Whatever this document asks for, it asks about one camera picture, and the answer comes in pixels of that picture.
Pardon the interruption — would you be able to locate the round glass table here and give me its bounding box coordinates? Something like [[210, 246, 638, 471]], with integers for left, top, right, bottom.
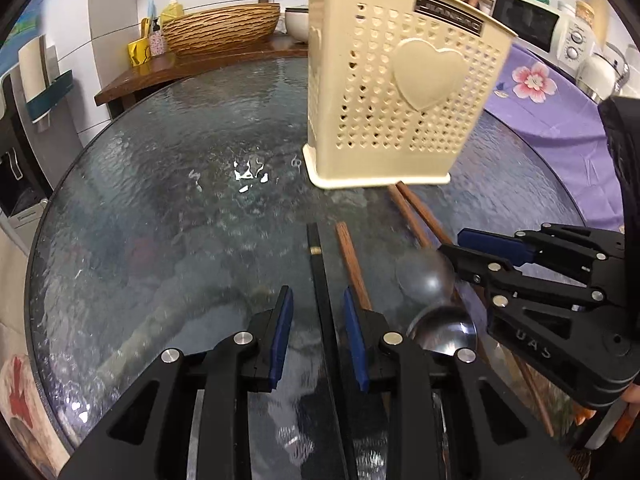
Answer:
[[24, 55, 588, 480]]

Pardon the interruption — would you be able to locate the jar with yellow lid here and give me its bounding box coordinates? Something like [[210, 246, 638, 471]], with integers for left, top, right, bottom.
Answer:
[[575, 0, 596, 36]]

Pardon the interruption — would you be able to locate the cream perforated utensil holder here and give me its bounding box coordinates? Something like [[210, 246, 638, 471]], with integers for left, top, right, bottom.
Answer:
[[302, 0, 519, 190]]

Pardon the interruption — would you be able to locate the round printed fan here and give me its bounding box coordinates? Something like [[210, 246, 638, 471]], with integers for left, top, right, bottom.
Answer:
[[0, 355, 66, 461]]

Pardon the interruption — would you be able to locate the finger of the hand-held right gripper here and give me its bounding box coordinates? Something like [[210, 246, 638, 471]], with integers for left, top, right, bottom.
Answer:
[[439, 244, 626, 355], [457, 222, 627, 271]]

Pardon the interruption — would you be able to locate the brown ribbed basin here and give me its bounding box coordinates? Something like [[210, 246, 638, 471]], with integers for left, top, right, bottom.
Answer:
[[161, 2, 281, 56]]

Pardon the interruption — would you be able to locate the white paper cup sleeve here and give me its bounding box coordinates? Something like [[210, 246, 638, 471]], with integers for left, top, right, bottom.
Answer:
[[17, 35, 51, 106]]

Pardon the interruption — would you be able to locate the teal cup holder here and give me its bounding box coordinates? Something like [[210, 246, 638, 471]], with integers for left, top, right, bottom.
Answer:
[[25, 70, 74, 123]]

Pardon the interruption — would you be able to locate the grey water dispenser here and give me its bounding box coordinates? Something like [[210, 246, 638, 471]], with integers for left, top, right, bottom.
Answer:
[[0, 75, 51, 223]]

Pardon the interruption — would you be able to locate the beige cloth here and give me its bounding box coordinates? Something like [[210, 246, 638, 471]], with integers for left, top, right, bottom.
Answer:
[[0, 220, 33, 361]]

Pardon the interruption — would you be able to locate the small patterned pump bottle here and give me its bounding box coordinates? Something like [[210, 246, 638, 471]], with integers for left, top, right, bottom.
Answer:
[[149, 17, 167, 56]]

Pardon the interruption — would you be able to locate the purple floral cloth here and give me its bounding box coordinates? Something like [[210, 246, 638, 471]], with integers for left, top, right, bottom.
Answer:
[[482, 42, 626, 233]]

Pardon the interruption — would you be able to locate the wooden-handled metal spoon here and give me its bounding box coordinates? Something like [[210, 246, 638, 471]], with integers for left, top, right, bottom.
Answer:
[[406, 304, 479, 363]]

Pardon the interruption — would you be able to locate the white microwave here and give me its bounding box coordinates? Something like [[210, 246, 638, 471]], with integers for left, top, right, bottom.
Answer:
[[492, 0, 598, 68]]

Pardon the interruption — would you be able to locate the yellow cup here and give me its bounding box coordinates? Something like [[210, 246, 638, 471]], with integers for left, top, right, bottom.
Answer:
[[127, 37, 153, 67]]

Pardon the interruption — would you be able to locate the wooden counter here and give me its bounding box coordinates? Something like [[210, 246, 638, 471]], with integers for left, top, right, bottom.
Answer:
[[94, 42, 311, 111]]

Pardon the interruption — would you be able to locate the all-metal spoon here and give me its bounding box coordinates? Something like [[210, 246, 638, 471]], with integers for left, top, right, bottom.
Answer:
[[396, 251, 457, 307]]

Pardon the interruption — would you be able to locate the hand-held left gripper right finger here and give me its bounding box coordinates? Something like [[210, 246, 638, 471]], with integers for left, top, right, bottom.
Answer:
[[342, 287, 581, 480]]

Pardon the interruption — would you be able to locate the white pot with lid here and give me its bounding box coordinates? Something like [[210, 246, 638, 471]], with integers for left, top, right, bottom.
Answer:
[[285, 6, 311, 43]]

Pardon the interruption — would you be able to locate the white kettle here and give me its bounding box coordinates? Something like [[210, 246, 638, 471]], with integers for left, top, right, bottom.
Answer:
[[575, 42, 631, 103]]

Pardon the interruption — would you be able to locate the black chopstick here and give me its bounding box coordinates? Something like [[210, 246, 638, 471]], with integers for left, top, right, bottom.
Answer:
[[306, 223, 351, 480]]

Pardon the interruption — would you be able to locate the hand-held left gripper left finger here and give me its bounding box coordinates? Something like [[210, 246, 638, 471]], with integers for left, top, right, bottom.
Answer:
[[59, 285, 295, 480]]

